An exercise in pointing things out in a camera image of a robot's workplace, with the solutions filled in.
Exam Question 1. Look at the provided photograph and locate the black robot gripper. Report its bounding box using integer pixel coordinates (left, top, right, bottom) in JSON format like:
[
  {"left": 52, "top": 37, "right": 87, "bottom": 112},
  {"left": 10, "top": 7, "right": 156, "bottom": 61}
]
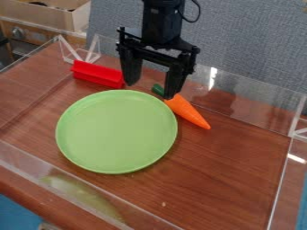
[{"left": 116, "top": 27, "right": 200, "bottom": 100}]

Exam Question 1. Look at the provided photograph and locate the orange toy carrot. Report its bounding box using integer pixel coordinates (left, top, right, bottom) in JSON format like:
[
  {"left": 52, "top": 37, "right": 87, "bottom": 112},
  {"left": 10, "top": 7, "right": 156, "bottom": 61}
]
[{"left": 163, "top": 93, "right": 211, "bottom": 129}]

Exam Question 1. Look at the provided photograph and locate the green plastic plate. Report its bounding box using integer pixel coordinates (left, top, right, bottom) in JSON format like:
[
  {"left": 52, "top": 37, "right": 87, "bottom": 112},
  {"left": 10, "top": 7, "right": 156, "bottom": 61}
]
[{"left": 55, "top": 90, "right": 178, "bottom": 174}]

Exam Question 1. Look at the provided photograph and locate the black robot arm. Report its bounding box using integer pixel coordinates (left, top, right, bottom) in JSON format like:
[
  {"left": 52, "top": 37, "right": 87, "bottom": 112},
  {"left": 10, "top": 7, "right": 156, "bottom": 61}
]
[{"left": 116, "top": 0, "right": 200, "bottom": 100}]

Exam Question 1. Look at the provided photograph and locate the red plastic block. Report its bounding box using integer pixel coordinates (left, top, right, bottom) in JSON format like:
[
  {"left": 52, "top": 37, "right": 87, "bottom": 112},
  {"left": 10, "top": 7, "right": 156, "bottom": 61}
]
[{"left": 71, "top": 60, "right": 124, "bottom": 89}]

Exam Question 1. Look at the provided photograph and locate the cardboard box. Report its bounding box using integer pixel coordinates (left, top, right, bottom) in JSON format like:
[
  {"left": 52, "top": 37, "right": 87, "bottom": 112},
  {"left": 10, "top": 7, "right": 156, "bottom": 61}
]
[{"left": 0, "top": 0, "right": 91, "bottom": 31}]

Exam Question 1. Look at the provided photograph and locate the black cable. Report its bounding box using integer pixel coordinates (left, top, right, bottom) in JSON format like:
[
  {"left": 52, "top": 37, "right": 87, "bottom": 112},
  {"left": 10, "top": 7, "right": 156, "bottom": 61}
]
[{"left": 178, "top": 0, "right": 202, "bottom": 24}]

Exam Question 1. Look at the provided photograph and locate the clear acrylic tray enclosure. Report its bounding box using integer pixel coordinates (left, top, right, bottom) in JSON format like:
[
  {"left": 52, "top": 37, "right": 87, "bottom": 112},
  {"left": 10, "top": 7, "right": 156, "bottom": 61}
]
[{"left": 0, "top": 40, "right": 307, "bottom": 230}]

